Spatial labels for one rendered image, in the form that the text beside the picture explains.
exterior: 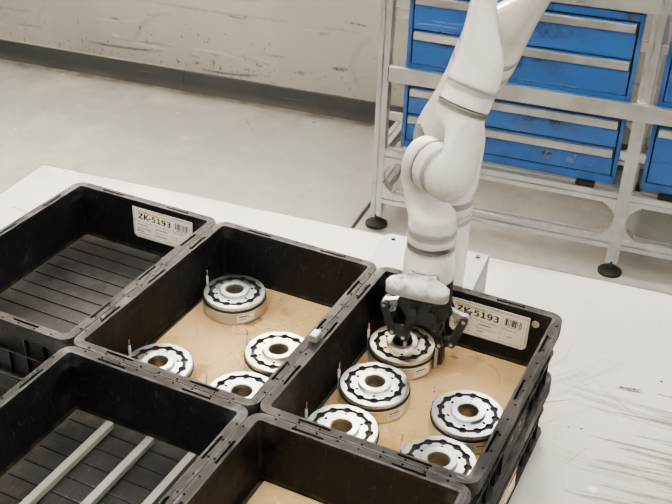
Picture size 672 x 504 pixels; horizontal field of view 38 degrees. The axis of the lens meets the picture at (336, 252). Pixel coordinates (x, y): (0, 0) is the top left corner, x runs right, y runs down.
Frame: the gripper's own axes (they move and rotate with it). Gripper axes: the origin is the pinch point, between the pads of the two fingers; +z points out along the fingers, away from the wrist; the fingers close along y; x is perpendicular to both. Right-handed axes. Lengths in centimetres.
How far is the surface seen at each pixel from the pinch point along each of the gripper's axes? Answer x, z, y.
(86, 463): 37, 2, 36
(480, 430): 14.9, -0.6, -12.5
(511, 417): 19.2, -7.7, -16.7
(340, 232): -55, 15, 32
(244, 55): -266, 63, 152
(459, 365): -1.9, 2.3, -5.7
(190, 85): -265, 81, 179
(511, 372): -3.2, 2.3, -13.5
